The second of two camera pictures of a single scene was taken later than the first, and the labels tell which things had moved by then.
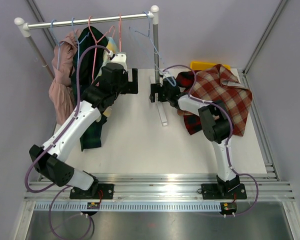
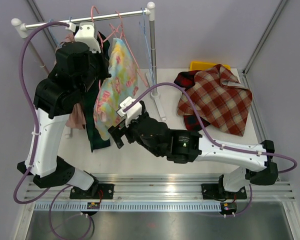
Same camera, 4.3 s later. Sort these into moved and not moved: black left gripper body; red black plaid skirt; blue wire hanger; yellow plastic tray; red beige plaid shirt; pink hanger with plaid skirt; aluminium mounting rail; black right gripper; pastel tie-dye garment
Moved: black right gripper; blue wire hanger; pastel tie-dye garment; black left gripper body; pink hanger with plaid skirt
Not moved: red beige plaid shirt; aluminium mounting rail; red black plaid skirt; yellow plastic tray
